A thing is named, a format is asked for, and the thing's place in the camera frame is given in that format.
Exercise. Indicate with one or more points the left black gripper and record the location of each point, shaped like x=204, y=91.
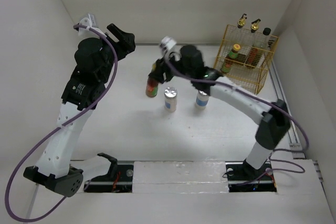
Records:
x=125, y=45

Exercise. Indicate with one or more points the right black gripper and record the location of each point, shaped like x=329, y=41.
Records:
x=157, y=73

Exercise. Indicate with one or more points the chili sauce bottle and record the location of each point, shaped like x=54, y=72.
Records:
x=151, y=87
x=230, y=58

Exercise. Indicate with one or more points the clear gold spout bottle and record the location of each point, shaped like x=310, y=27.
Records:
x=241, y=22

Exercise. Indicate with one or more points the square bottle dark residue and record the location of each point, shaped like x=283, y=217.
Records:
x=250, y=41

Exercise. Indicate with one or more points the dark soy sauce bottle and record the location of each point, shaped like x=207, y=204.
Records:
x=257, y=49

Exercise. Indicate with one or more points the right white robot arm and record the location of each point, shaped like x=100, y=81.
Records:
x=271, y=117

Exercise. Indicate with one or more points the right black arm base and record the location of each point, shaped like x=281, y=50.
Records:
x=242, y=178

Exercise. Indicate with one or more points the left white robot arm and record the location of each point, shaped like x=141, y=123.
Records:
x=54, y=169

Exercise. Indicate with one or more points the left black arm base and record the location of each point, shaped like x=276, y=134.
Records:
x=118, y=178

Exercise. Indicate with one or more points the left silver lid jar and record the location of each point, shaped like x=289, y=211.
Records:
x=170, y=95

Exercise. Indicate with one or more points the silver lid jar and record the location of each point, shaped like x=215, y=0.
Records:
x=170, y=95
x=202, y=99

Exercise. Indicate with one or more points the right silver lid jar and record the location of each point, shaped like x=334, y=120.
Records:
x=202, y=99

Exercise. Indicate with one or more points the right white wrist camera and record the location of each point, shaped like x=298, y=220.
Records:
x=169, y=49

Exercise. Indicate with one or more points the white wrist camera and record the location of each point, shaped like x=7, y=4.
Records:
x=169, y=49
x=89, y=20

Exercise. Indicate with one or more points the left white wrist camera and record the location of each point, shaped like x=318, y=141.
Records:
x=89, y=20

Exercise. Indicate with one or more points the yellow wire rack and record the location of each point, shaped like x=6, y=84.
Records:
x=252, y=80

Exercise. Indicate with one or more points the metal mounting rail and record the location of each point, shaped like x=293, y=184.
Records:
x=179, y=172

